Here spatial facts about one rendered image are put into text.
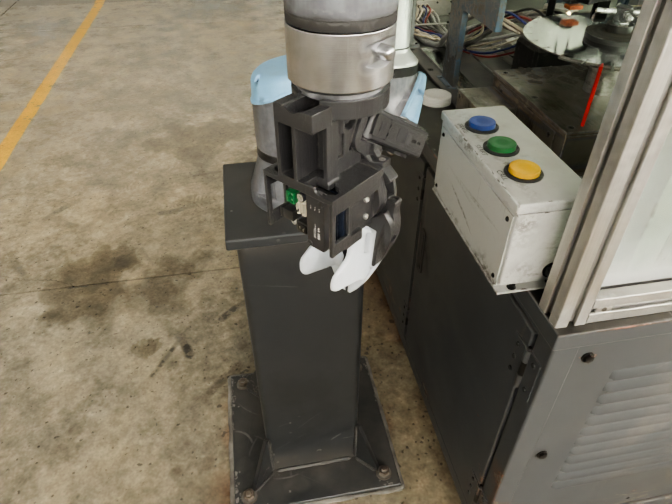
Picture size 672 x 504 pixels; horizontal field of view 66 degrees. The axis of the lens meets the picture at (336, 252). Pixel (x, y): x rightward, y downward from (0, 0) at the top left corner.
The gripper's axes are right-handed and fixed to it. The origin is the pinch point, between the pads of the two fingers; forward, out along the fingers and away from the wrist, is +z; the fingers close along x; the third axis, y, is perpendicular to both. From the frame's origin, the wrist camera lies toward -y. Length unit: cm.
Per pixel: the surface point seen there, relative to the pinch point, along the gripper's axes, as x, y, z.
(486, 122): -6.6, -40.0, 0.2
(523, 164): 3.1, -31.8, 0.2
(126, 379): -84, -2, 91
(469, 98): -22, -66, 9
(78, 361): -101, 4, 91
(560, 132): -1, -58, 7
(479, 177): -2.3, -31.2, 4.1
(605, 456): 28, -41, 56
